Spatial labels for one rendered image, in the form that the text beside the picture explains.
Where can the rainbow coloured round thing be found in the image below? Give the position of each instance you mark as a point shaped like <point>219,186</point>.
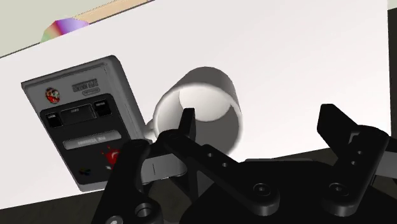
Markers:
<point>63,27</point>

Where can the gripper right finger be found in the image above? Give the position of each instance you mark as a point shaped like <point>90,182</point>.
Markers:
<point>350,167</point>

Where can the white table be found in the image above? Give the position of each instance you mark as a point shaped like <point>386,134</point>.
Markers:
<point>279,56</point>

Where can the white mug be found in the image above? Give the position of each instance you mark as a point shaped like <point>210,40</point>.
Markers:
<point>207,99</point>

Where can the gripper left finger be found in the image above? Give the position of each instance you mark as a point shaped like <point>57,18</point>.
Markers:
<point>217,173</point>

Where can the grey game console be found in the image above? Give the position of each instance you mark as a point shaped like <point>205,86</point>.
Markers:
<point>86,77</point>

